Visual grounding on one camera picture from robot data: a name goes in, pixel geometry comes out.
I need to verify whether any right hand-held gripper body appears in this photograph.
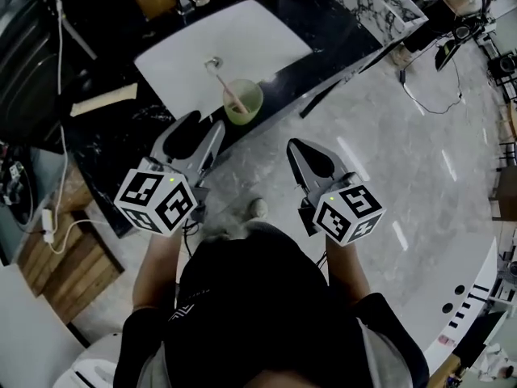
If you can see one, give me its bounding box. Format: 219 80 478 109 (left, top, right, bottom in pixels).
296 171 387 246

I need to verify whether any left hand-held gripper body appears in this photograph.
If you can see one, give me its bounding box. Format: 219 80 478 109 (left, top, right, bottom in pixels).
113 154 212 238

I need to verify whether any pink toothbrush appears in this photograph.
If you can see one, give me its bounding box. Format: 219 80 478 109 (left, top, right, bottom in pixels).
216 74 250 115

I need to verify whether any green translucent cup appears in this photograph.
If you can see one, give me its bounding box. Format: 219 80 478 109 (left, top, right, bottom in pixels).
222 78 264 127

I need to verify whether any person's left forearm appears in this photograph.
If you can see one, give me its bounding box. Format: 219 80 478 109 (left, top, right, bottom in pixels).
132 227 183 311

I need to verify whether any person's right forearm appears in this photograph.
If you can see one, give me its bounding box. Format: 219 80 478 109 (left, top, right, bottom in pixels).
325 236 373 311

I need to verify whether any person's grey shoe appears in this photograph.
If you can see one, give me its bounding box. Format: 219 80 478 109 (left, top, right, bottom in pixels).
246 197 270 221

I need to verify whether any beige wooden block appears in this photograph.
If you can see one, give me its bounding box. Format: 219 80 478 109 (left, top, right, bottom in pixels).
69 82 139 117

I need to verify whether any white power adapter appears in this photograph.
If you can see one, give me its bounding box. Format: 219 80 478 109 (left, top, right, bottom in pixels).
41 208 57 244

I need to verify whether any wooden pallet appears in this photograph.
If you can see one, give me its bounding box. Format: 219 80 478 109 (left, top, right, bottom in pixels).
15 163 125 325

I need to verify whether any white sink basin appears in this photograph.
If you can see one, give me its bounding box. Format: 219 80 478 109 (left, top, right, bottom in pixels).
133 0 314 120

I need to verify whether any person's black shirt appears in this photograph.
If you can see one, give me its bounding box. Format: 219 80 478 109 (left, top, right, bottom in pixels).
114 223 430 388

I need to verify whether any white curved counter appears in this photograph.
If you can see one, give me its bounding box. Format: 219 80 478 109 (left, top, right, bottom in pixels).
426 235 498 379

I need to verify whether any marble patterned box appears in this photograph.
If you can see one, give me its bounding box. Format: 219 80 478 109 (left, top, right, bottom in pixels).
330 0 430 50

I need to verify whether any white cabinet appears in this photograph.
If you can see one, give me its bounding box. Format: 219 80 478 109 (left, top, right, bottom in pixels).
0 263 88 388

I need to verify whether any black floor cable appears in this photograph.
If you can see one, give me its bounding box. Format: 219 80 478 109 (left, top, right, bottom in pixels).
399 42 465 116

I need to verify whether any grey appliance with wires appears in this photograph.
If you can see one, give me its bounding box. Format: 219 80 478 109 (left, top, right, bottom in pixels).
0 143 41 234

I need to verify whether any white power cable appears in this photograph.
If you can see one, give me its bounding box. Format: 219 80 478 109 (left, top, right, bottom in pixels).
42 0 110 255

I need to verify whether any black camera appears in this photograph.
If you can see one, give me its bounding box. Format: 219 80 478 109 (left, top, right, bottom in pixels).
487 53 517 76

